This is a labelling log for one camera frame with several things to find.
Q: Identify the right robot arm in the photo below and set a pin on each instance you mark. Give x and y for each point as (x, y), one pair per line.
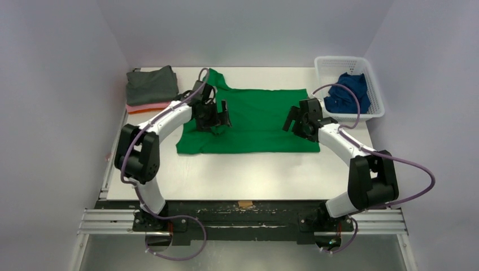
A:
(372, 178)

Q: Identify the brown tape piece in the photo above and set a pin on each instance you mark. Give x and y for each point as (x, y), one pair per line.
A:
(245, 204)

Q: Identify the white plastic basket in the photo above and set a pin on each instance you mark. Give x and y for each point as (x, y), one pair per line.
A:
(330, 68)

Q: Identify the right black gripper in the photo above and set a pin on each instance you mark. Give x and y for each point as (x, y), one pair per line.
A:
(297, 122)

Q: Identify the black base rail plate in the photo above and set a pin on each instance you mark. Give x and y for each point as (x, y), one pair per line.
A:
(267, 220)

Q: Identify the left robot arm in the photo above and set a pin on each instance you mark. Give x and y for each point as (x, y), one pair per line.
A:
(137, 155)

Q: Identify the dark grey folded t-shirt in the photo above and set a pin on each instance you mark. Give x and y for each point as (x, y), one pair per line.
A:
(151, 87)

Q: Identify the pink folded t-shirt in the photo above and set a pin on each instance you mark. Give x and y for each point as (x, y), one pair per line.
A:
(161, 105)

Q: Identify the orange folded t-shirt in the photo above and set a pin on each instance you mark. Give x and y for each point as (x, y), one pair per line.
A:
(144, 111)

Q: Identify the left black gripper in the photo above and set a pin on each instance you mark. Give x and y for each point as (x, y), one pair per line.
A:
(217, 118)

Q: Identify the blue crumpled t-shirt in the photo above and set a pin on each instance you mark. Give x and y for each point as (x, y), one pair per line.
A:
(340, 100)

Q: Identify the green t-shirt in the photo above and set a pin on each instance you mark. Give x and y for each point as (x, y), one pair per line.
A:
(257, 117)

